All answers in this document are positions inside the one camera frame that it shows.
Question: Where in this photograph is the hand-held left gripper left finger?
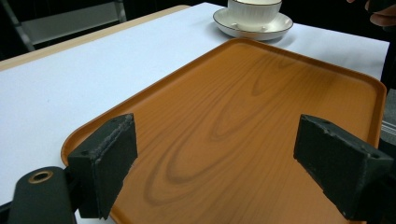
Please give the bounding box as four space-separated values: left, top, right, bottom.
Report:
67 113 138 220

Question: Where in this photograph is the grey chair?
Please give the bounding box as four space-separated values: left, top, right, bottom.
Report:
0 0 128 52

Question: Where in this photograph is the white ribbed cup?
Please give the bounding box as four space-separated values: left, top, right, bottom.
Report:
227 0 283 33

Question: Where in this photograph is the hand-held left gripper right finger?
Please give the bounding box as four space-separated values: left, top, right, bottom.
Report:
293 114 395 221

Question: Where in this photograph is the white saucer with dark rim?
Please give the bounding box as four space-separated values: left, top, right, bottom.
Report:
213 7 294 42

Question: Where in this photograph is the orange wood-grain tray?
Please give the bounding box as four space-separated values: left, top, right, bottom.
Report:
60 37 388 224

